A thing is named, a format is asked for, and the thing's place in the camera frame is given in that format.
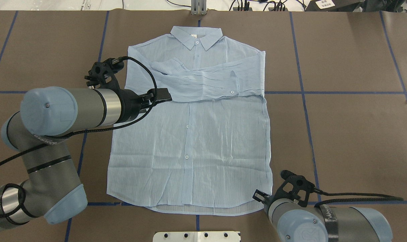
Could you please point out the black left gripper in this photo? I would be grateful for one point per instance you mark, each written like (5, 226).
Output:
(129, 105)

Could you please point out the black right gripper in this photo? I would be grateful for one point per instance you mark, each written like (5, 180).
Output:
(259, 194)

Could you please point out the light blue button-up shirt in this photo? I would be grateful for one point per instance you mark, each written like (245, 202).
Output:
(208, 150)

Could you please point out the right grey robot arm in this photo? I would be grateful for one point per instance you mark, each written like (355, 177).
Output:
(295, 223)

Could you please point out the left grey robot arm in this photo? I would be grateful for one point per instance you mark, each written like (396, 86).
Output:
(39, 131)

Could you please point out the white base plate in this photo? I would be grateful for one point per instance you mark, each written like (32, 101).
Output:
(198, 236)

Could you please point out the aluminium frame post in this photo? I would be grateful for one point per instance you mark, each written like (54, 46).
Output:
(199, 7)

